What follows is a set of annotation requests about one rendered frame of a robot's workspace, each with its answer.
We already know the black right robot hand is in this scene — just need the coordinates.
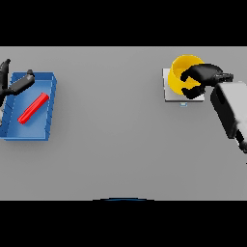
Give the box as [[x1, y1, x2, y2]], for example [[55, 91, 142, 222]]
[[179, 63, 234, 100]]

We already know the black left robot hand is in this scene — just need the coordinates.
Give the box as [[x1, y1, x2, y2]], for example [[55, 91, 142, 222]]
[[0, 58, 36, 109]]

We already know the pale square measuring scale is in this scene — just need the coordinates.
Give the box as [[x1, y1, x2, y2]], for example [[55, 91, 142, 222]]
[[162, 68, 206, 103]]

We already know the yellow bowl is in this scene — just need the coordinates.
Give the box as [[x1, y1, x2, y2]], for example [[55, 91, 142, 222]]
[[167, 54, 206, 96]]

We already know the blue plastic tray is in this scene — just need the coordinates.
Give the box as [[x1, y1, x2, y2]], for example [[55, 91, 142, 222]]
[[0, 71, 58, 142]]

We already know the red beaker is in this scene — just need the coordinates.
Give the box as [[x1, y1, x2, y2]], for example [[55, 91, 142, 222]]
[[17, 92, 50, 125]]

